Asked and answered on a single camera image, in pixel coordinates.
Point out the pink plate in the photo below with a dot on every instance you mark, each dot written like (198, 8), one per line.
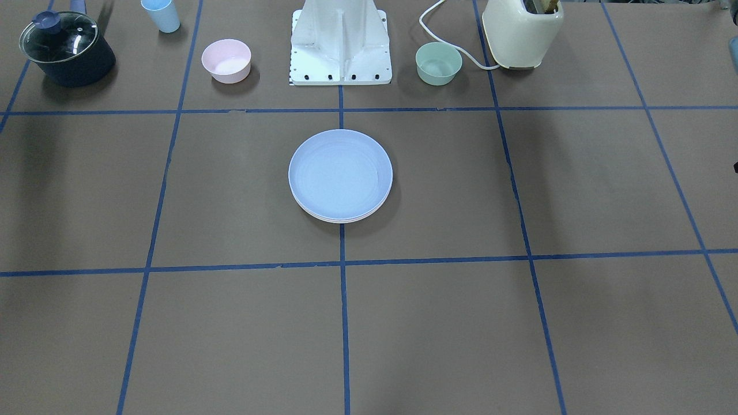
(341, 220)

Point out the blue plate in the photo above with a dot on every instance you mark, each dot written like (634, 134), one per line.
(339, 169)

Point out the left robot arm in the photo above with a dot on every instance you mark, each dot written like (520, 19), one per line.
(733, 52)

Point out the cream plate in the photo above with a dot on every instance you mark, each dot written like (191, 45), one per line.
(340, 216)

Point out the green bowl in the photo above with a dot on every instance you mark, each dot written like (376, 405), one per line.
(437, 63)

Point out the pink bowl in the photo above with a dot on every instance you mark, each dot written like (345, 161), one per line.
(227, 60)

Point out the cream toaster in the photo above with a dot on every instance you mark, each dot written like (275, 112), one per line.
(517, 39)

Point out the toast slice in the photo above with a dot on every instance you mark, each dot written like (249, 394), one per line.
(541, 7)

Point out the light blue cup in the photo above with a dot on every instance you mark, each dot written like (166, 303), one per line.
(163, 14)

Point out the dark blue pot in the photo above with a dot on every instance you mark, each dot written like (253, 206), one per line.
(85, 69)

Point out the glass pot lid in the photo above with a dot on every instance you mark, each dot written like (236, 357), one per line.
(54, 37)

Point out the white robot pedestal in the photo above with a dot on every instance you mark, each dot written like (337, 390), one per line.
(340, 43)

